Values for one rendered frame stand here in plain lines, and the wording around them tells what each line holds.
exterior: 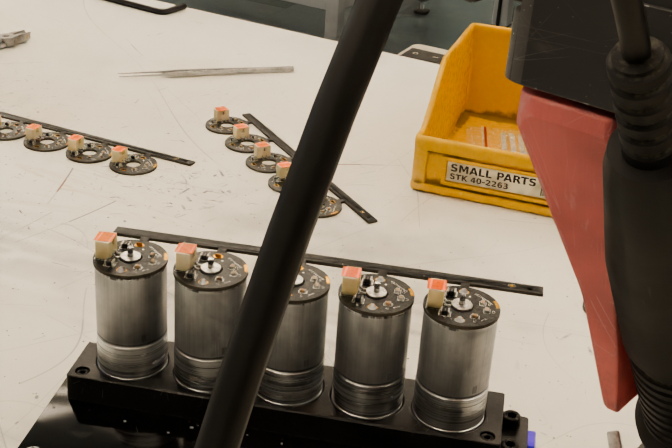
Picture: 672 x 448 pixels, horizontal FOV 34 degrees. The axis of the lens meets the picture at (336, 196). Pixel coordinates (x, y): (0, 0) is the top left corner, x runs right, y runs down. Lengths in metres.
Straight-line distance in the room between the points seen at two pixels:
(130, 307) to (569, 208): 0.20
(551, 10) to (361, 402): 0.20
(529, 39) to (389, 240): 0.33
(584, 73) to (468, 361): 0.18
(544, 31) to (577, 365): 0.27
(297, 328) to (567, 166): 0.17
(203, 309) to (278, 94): 0.35
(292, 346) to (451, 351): 0.05
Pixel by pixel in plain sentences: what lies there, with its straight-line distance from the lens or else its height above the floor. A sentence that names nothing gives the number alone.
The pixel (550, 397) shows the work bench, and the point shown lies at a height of 0.75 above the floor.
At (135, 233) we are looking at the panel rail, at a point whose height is 0.81.
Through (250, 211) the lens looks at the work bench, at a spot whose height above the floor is 0.75.
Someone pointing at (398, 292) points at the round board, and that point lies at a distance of 0.36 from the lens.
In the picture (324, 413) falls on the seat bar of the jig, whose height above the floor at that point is 0.77.
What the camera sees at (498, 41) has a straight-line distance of 0.67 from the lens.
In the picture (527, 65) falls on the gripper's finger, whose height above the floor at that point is 0.93.
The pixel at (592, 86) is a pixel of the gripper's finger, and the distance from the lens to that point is 0.20.
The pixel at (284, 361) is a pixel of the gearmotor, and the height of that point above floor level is 0.79.
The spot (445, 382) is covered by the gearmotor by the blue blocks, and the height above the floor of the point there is 0.79.
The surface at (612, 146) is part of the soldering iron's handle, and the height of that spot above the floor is 0.93.
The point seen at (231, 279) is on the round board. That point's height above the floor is 0.81.
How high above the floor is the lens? 1.00
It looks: 26 degrees down
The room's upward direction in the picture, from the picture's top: 4 degrees clockwise
